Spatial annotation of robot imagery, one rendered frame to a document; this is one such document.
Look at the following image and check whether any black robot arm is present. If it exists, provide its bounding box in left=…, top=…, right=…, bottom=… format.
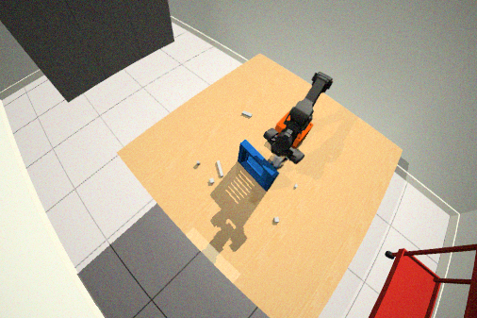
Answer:
left=271, top=72, right=333, bottom=157

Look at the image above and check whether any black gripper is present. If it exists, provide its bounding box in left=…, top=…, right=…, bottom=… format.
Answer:
left=263, top=127, right=304, bottom=164

